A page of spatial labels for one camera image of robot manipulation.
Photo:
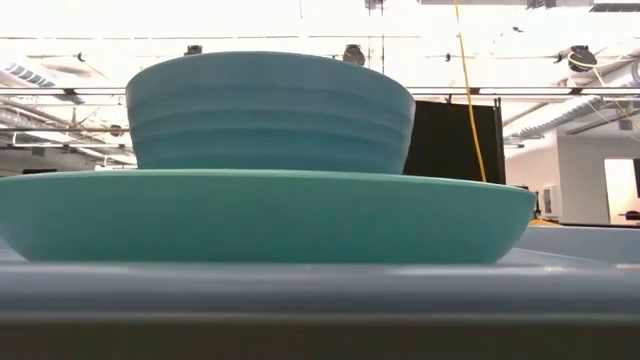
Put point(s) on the silver spiral air duct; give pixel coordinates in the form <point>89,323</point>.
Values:
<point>560,115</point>
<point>30,75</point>

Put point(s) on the teal round plate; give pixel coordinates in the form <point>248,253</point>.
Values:
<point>260,220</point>

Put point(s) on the light blue plastic tray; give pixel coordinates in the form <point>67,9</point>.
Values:
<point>320,290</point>

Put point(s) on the blue ribbed bowl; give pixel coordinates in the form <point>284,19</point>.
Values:
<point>270,115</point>

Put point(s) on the black partition panel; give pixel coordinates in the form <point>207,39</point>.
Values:
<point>450,145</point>

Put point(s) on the aluminium frame bar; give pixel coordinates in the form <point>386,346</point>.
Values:
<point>525,91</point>

